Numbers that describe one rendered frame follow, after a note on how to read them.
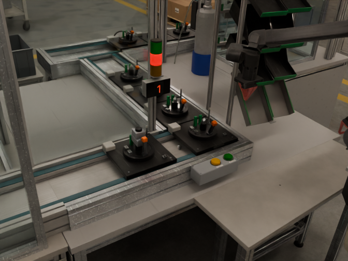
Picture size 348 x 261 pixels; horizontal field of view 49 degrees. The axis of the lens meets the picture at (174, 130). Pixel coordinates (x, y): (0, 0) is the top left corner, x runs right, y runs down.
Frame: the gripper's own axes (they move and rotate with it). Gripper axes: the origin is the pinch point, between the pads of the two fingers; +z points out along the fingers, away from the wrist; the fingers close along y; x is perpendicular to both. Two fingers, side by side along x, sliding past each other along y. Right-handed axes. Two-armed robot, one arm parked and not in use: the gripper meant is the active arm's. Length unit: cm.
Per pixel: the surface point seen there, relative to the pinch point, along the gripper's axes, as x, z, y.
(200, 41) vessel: -97, 13, -49
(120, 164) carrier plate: -16, 26, 50
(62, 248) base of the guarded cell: 4, 37, 82
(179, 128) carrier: -26.8, 24.9, 13.5
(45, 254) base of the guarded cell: 4, 37, 88
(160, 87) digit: -29.1, 2.1, 23.3
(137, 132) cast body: -18.2, 14.4, 40.5
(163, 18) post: -127, 5, -38
